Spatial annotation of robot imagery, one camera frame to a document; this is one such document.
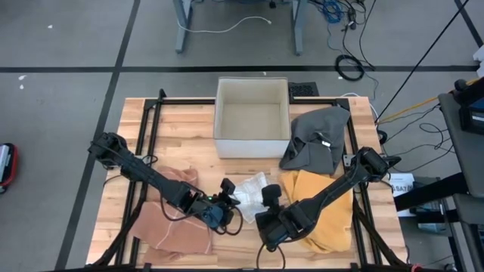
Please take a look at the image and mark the white crumpled object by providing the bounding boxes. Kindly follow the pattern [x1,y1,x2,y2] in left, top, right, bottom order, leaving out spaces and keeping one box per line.
[472,44,484,79]

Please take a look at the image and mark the dark grey towel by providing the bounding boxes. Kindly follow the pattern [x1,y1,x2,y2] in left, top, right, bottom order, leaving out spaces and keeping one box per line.
[278,105,352,176]

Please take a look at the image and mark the yellow cable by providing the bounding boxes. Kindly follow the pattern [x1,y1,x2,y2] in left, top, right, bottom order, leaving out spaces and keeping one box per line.
[377,78,480,125]

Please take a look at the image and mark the black camera cable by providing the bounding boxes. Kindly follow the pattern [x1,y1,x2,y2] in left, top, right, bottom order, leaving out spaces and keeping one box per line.
[256,243,287,270]
[160,198,244,237]

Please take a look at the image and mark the black device with blue screen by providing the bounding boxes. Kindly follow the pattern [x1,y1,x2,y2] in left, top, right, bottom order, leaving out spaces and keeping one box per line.
[453,77,484,136]

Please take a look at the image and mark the white floor cable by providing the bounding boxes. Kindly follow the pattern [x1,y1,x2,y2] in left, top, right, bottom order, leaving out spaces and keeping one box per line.
[176,15,273,34]

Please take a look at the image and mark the black equipment cart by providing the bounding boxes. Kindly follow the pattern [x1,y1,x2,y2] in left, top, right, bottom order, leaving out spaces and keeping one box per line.
[392,92,484,272]

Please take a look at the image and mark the thin white cable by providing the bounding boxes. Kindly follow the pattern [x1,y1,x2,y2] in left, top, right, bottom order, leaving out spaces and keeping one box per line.
[340,91,379,121]

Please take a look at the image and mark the black perforated mat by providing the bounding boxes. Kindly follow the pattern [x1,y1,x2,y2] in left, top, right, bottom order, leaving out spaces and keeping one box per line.
[287,82,320,97]

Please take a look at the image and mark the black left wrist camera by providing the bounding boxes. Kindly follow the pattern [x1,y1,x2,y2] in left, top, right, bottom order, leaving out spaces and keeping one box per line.
[219,178,237,196]

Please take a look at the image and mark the black right camera cable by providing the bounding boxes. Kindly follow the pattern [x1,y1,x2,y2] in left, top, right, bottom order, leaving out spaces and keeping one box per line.
[256,243,287,270]

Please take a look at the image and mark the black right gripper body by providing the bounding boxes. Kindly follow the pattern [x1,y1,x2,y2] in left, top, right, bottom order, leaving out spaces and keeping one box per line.
[256,206,311,251]

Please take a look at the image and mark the blue cable bundle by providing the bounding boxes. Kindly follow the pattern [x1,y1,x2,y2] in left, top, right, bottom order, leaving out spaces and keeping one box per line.
[319,0,343,24]

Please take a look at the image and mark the grey desk leg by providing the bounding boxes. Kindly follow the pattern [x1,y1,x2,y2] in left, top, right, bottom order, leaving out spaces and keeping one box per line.
[172,0,193,54]
[290,0,306,57]

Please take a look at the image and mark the terracotta pink towel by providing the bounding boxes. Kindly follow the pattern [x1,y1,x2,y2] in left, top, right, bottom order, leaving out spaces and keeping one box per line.
[130,165,213,264]

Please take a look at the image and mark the black coiled cable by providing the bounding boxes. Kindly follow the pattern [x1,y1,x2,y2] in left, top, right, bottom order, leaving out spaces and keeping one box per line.
[334,54,366,82]

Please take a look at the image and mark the white printed paper sheet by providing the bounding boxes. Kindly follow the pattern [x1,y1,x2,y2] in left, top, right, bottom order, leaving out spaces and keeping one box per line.
[388,172,416,198]

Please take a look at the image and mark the thin black pole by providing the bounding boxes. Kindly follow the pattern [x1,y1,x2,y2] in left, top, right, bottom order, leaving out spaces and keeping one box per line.
[375,0,472,124]

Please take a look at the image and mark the black aluminium table frame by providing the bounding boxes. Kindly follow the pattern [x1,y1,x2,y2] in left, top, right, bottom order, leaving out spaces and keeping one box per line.
[86,88,411,272]

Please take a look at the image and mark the mustard yellow towel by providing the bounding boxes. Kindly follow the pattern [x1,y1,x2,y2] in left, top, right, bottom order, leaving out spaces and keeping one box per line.
[279,169,355,253]

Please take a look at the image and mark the beige fabric storage box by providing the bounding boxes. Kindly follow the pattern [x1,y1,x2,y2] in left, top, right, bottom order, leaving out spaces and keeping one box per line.
[213,77,291,159]

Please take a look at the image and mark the black long floor cable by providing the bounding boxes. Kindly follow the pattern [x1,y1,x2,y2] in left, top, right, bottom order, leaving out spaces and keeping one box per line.
[324,0,379,101]

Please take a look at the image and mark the red black case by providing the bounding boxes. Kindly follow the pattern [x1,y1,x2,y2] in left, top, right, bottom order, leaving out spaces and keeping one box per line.
[0,142,19,194]

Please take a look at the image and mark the white beige plaid towel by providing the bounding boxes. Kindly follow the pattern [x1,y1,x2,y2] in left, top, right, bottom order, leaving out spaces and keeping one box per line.
[232,172,274,224]

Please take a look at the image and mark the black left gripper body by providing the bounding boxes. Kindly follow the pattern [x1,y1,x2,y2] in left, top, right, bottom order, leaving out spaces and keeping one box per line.
[186,191,236,230]

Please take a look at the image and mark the black left camera cable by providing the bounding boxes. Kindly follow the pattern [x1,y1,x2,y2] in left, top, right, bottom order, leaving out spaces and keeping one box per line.
[160,198,244,237]

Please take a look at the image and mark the blue plastic bin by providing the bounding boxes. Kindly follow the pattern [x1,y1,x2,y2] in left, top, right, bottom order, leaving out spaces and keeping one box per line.
[414,203,451,235]

